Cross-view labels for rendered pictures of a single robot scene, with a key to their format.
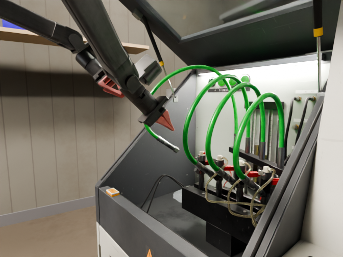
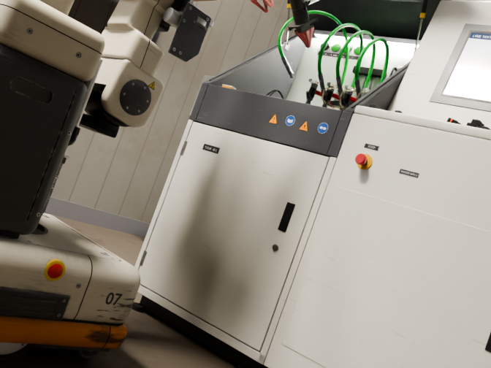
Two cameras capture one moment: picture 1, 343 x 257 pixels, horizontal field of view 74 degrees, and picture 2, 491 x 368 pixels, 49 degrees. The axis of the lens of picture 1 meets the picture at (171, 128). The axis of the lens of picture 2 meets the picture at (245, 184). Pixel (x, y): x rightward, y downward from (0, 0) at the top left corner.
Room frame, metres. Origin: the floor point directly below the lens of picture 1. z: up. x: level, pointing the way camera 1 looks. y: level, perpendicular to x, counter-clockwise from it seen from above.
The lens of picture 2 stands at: (-1.30, 0.55, 0.55)
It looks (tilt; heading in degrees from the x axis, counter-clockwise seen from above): 2 degrees up; 346
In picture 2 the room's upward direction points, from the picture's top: 20 degrees clockwise
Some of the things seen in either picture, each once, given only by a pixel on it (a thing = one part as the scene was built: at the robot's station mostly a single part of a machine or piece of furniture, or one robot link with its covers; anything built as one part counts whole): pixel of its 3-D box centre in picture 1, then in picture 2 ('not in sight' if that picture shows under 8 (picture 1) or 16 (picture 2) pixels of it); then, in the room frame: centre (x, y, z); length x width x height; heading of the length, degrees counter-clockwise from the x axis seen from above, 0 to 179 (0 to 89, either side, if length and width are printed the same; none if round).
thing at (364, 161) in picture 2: not in sight; (362, 160); (0.26, -0.17, 0.80); 0.05 x 0.04 x 0.05; 39
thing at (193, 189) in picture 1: (227, 221); not in sight; (0.69, -0.18, 0.91); 0.34 x 0.10 x 0.15; 39
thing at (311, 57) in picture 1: (247, 66); (365, 38); (0.95, -0.31, 1.43); 0.54 x 0.03 x 0.02; 39
